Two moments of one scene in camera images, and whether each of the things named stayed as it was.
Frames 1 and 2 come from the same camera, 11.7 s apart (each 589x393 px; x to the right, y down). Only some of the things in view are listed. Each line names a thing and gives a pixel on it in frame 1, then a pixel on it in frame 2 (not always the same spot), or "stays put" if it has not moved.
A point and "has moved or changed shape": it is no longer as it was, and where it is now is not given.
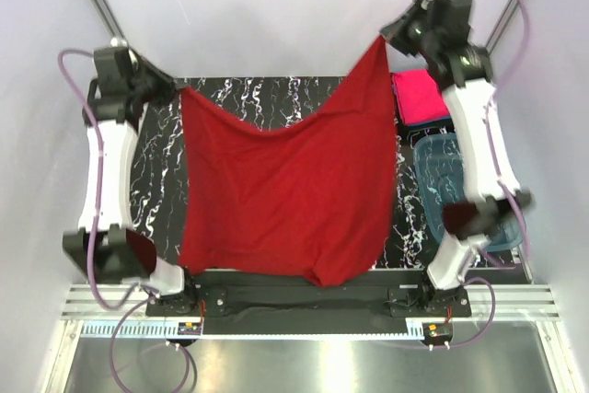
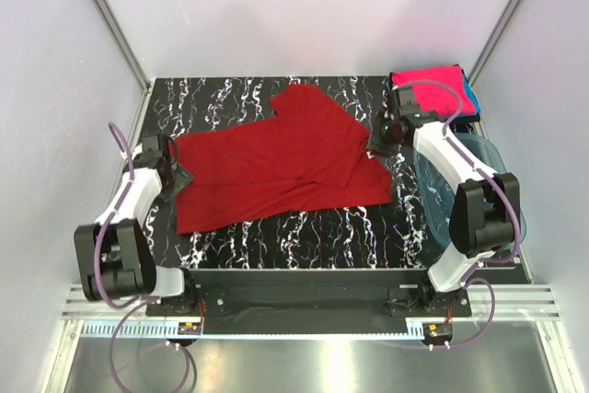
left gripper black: x=161 y=81 -> x=179 y=179
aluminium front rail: x=519 y=302 stays put
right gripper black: x=400 y=32 -> x=377 y=148
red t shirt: x=312 y=200 has moved or changed shape
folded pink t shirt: x=419 y=98 stays put
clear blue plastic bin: x=441 y=181 stays put
